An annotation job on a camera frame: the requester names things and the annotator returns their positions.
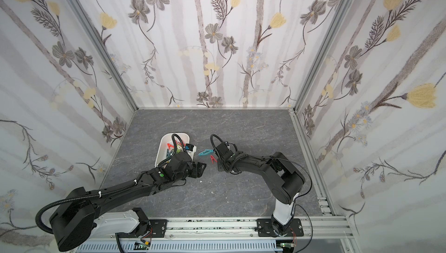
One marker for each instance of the teal clothespin upper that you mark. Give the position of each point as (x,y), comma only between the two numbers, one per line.
(206,152)

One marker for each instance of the white cable duct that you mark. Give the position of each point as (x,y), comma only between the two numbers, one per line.
(217,246)

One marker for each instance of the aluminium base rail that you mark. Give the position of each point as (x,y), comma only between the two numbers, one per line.
(321,235)

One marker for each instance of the white plastic storage box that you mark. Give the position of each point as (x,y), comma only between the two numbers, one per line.
(166,146)

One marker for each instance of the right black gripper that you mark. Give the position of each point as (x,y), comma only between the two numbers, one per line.
(219,156)

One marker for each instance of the red clothespin by teal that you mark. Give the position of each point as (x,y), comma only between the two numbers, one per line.
(213,159)

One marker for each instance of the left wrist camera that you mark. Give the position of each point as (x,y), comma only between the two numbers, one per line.
(190,148)

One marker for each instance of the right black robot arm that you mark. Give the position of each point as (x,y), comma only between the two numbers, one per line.
(282,178)

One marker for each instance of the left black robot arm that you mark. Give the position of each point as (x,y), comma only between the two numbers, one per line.
(82,214)

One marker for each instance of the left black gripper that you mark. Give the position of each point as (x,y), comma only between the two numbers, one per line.
(195,169)

